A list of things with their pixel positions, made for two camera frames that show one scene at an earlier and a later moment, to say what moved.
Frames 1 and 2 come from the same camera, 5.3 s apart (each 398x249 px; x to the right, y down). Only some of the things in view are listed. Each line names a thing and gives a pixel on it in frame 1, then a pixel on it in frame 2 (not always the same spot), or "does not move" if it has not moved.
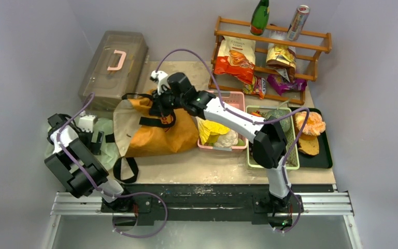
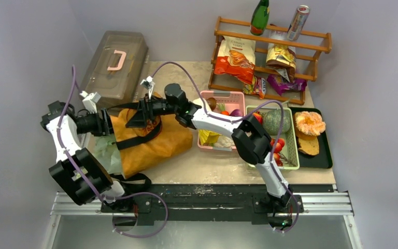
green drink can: [260, 17] does not move
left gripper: [94, 147] → [99, 130]
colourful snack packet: [258, 86] does not move
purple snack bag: [281, 84] does not move
